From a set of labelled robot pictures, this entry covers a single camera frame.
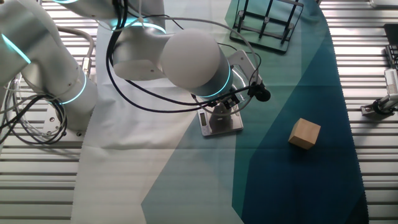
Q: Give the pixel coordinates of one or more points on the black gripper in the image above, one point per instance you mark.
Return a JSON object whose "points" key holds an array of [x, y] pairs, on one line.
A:
{"points": [[227, 101]]}

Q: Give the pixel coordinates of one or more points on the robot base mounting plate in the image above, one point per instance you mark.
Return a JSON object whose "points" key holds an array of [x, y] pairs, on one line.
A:
{"points": [[51, 119]]}

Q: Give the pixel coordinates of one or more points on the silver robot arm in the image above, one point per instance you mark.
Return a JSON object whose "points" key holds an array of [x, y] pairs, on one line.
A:
{"points": [[186, 59]]}

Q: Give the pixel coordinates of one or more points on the silver digital kitchen scale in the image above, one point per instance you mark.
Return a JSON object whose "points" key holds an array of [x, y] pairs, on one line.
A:
{"points": [[222, 123]]}

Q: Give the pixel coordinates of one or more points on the wooden cube block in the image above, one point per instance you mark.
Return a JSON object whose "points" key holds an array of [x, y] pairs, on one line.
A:
{"points": [[304, 133]]}

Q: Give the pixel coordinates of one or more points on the teal white blue tablecloth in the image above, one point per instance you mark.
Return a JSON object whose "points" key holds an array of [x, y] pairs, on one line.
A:
{"points": [[140, 155]]}

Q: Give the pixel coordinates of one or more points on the black flat panel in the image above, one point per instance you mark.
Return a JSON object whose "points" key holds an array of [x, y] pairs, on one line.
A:
{"points": [[391, 34]]}

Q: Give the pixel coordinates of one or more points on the small camera mount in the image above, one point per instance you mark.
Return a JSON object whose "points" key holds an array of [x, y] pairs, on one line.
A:
{"points": [[377, 107]]}

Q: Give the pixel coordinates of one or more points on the small silver camera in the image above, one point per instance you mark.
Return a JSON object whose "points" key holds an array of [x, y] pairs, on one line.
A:
{"points": [[392, 81]]}

